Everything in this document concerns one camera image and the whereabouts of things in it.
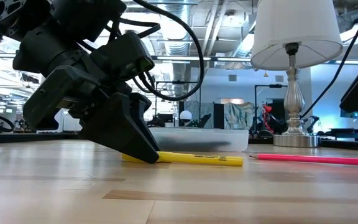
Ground black metal frame stand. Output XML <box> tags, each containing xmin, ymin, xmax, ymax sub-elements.
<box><xmin>155</xmin><ymin>80</ymin><xmax>202</xmax><ymax>128</ymax></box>
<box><xmin>254</xmin><ymin>83</ymin><xmax>288</xmax><ymax>131</ymax></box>

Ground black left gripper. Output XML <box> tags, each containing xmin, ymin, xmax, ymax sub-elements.
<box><xmin>22</xmin><ymin>65</ymin><xmax>161</xmax><ymax>164</ymax></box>

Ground white globe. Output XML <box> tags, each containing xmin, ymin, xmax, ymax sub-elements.
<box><xmin>180</xmin><ymin>110</ymin><xmax>193</xmax><ymax>123</ymax></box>

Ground silver ceiling air duct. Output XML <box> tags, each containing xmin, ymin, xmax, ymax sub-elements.
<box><xmin>158</xmin><ymin>0</ymin><xmax>195</xmax><ymax>100</ymax></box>

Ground pink pencil blue eraser cap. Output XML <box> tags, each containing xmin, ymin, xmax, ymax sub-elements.
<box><xmin>249</xmin><ymin>153</ymin><xmax>358</xmax><ymax>167</ymax></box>

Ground translucent plastic supply box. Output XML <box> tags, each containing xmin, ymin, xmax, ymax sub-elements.
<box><xmin>149</xmin><ymin>127</ymin><xmax>250</xmax><ymax>152</ymax></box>

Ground long slim yellow highlighter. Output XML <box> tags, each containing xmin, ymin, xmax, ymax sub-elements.
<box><xmin>121</xmin><ymin>151</ymin><xmax>244</xmax><ymax>167</ymax></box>

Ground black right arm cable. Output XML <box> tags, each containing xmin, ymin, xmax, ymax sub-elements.
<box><xmin>300</xmin><ymin>0</ymin><xmax>358</xmax><ymax>119</ymax></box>

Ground ceiling light bar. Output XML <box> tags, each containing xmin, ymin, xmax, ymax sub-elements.
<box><xmin>150</xmin><ymin>54</ymin><xmax>253</xmax><ymax>63</ymax></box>

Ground silver table lamp white shade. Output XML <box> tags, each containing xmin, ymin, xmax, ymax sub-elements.
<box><xmin>250</xmin><ymin>0</ymin><xmax>344</xmax><ymax>149</ymax></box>

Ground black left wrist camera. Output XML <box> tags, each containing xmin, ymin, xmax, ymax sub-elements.
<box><xmin>90</xmin><ymin>30</ymin><xmax>155</xmax><ymax>82</ymax></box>

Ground red object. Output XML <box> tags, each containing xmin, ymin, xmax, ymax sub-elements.
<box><xmin>262</xmin><ymin>105</ymin><xmax>273</xmax><ymax>133</ymax></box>

